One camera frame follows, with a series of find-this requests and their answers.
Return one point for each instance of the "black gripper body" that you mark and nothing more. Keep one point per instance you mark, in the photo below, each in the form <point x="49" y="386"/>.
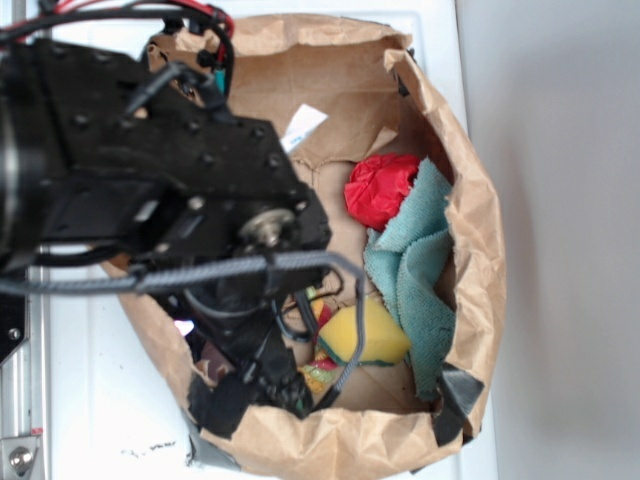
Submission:
<point x="247" y="319"/>

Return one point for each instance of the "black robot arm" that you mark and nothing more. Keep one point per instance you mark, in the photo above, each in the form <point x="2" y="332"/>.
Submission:
<point x="115" y="179"/>

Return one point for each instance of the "red crumpled paper ball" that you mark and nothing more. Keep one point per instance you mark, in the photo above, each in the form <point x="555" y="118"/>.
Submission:
<point x="377" y="187"/>

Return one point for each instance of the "yellow green sponge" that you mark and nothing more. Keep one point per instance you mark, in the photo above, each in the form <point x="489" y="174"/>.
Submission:
<point x="386" y="344"/>

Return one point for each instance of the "teal microfiber cloth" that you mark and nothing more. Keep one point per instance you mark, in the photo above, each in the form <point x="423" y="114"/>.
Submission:
<point x="404" y="262"/>

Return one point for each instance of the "white paper label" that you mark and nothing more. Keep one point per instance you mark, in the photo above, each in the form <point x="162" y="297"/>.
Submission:
<point x="304" y="122"/>

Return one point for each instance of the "brown paper bag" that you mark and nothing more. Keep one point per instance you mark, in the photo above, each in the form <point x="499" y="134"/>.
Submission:
<point x="371" y="433"/>

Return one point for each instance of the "red yellow green rope toy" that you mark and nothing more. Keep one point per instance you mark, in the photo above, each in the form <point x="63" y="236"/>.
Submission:
<point x="321" y="371"/>

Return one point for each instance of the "aluminium frame rail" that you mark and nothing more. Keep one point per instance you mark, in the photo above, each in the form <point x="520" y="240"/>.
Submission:
<point x="25" y="445"/>

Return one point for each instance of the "black metal bracket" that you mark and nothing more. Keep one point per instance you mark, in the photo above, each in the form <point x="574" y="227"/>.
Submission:
<point x="13" y="323"/>

